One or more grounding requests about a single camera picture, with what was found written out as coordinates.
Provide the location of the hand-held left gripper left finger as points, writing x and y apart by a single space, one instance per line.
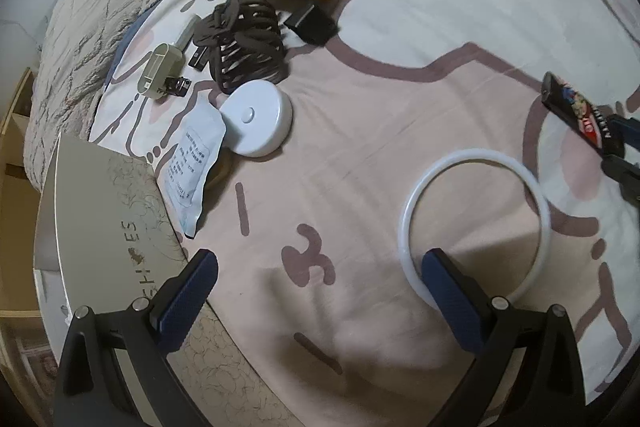
185 302

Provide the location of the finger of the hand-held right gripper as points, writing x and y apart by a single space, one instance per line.
627 129
625 179

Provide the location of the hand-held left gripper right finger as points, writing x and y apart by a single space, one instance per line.
450 302

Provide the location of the black printed packet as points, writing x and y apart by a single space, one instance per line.
575 109

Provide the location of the white cardboard shoe box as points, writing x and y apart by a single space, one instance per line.
100 217

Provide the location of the white blue sachet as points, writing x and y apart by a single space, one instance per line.
192 157

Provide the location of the printed pink bedsheet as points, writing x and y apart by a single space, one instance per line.
380 117

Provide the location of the white round puck light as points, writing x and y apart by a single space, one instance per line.
257 117

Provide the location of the small black usb adapter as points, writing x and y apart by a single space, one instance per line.
177 87

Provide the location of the wooden bedside shelf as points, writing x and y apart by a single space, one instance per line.
15 142

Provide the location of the beige plastic holder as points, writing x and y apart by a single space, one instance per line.
157 69

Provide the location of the black rectangular stick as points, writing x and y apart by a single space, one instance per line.
199 57

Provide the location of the blue cloth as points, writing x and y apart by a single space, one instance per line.
125 52

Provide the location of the beige tufted blanket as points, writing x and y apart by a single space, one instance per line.
85 47

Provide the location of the black small case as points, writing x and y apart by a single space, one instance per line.
312 24

